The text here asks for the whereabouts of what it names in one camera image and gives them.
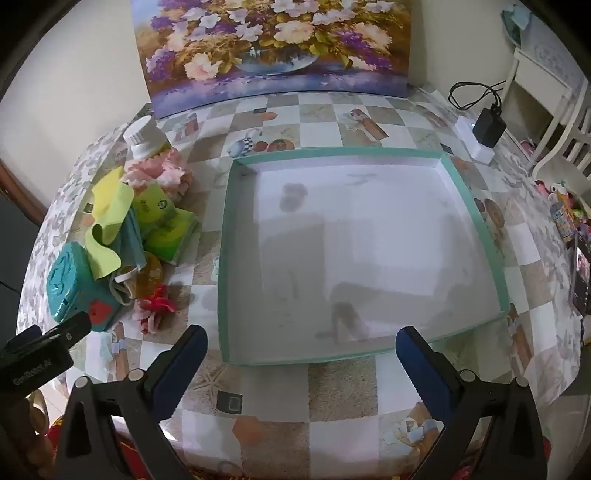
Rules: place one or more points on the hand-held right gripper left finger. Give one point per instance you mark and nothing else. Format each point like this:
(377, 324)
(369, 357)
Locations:
(184, 364)

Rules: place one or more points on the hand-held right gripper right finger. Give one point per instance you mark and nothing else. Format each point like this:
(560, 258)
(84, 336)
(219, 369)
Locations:
(425, 374)

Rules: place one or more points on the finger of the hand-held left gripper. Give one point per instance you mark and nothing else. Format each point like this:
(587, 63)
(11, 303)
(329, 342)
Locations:
(25, 336)
(69, 330)

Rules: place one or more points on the yellow round soap packet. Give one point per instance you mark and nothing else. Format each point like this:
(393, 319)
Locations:
(150, 277)

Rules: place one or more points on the blue face mask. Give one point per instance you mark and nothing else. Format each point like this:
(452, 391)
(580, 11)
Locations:
(134, 244)

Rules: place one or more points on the lime yellow cloth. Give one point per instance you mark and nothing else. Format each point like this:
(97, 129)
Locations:
(108, 207)

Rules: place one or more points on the green tissue pack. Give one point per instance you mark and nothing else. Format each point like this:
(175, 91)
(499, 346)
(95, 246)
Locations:
(173, 235)

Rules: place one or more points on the green sponge piece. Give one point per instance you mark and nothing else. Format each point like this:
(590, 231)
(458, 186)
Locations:
(152, 207)

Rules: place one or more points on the teal shallow tray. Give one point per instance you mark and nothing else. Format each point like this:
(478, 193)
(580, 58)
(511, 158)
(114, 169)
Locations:
(360, 240)

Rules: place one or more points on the pink white wavy cloth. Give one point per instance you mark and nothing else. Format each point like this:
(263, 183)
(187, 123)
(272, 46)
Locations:
(166, 170)

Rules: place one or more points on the person's left hand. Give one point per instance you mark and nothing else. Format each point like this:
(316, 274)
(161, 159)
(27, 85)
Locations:
(23, 424)

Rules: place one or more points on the teal cube toy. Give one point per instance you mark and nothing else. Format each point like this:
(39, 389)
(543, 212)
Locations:
(69, 281)

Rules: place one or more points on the red printed blanket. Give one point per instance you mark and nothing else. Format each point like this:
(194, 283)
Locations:
(53, 431)

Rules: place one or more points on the checked tablecloth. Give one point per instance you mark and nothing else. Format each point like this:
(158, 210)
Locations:
(277, 406)

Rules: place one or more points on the black phone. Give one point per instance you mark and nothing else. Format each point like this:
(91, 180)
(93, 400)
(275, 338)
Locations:
(582, 286)

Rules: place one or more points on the white bottle green label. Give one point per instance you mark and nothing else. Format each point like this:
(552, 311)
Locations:
(141, 136)

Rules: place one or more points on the white power strip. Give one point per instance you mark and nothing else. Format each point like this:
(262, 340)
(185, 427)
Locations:
(478, 152)

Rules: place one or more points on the black charger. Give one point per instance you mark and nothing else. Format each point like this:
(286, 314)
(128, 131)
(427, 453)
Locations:
(489, 127)

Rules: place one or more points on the white chair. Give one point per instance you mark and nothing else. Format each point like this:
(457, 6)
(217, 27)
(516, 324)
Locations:
(531, 69)

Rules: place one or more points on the flower painting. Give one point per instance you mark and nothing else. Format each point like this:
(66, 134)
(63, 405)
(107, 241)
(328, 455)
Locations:
(277, 46)

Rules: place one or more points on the white framed sign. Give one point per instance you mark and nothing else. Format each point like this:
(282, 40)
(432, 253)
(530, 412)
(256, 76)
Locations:
(554, 55)

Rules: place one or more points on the teal cloth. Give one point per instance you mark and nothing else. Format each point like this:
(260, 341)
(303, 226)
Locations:
(515, 21)

